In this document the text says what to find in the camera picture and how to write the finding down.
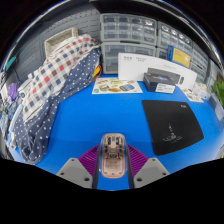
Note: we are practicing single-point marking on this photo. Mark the red blue checkered cloth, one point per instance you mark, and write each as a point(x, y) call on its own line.
point(56, 73)

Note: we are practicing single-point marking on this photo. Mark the white woven basket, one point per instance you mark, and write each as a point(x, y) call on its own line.
point(58, 39)

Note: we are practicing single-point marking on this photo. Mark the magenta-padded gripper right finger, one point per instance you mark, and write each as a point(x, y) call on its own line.
point(153, 170)

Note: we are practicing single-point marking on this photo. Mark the small dark labelled box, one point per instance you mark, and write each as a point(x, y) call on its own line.
point(156, 83)

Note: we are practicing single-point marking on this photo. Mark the pink transparent computer mouse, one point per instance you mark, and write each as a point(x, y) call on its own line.
point(113, 160)

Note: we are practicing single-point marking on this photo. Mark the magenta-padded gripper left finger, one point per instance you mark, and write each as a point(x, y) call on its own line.
point(71, 170)

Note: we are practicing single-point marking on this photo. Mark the teal wall-hung object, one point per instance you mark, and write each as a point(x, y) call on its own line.
point(10, 62)

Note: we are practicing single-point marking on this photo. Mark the white keyboard packaging box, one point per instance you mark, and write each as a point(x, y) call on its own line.
point(133, 66)

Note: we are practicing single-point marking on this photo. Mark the white tissue pack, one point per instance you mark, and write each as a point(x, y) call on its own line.
point(201, 90)

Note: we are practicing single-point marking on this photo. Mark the green potted plant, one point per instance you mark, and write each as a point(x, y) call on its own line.
point(219, 91)

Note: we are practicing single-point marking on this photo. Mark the yellow red tool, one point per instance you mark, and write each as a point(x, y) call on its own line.
point(96, 71)

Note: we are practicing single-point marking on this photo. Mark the dark wall shelf unit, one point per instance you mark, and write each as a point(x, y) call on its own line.
point(140, 6)

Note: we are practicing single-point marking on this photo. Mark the black mouse pad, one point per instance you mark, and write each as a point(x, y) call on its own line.
point(170, 123)

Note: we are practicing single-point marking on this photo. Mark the grey small-drawer cabinet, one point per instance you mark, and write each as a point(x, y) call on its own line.
point(175, 36)
point(128, 28)
point(200, 60)

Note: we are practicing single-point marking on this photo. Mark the illustrated sticker sheet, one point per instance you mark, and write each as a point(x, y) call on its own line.
point(115, 86)
point(192, 96)

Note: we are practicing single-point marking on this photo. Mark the purple object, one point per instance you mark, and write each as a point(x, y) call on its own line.
point(12, 90)

